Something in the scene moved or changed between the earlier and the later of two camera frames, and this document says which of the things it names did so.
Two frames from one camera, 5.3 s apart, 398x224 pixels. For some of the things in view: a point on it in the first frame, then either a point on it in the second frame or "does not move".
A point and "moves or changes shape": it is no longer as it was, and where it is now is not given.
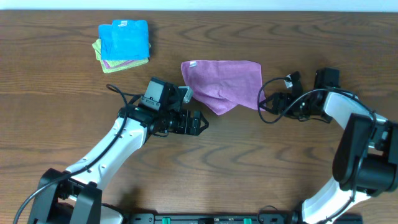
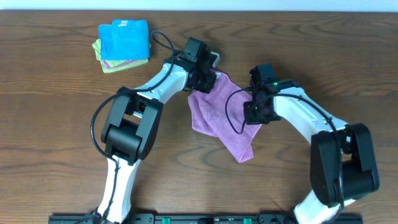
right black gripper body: [276, 103] to [253, 113]
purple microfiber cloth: [221, 84] moves or changes shape
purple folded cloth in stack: [107, 66] does not move
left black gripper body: [190, 123] to [206, 82]
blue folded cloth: [124, 39] does not move
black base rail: [231, 218] does not move
